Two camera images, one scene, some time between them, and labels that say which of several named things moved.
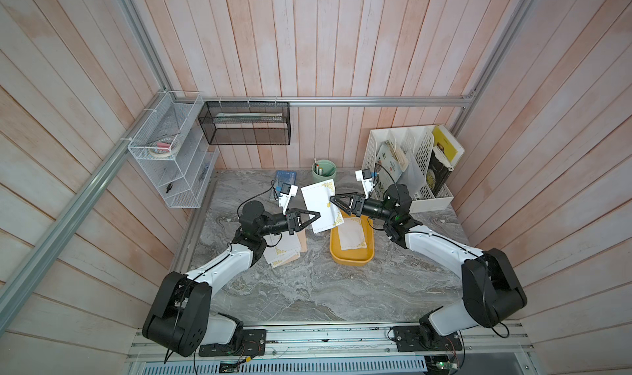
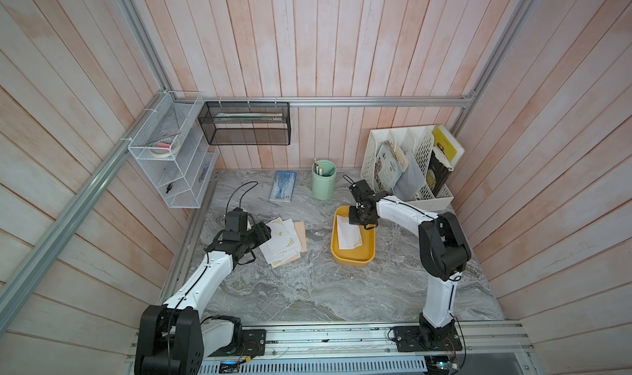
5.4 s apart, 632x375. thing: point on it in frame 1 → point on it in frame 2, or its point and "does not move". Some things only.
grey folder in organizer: (413, 176) does not move
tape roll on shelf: (160, 149) does not move
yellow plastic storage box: (356, 256) does not move
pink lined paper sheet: (302, 236) does not move
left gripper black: (296, 224) → (262, 233)
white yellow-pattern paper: (318, 200) → (281, 243)
